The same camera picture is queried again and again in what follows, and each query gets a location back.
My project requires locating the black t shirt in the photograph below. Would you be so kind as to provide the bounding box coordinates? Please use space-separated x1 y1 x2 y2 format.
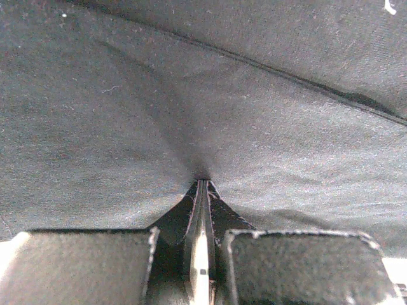
1 1 406 257

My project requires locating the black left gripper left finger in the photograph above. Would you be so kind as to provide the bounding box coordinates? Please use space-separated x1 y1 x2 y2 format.
1 180 204 304

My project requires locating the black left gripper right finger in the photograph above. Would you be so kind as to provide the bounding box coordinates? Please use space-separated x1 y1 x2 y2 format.
202 180 404 304

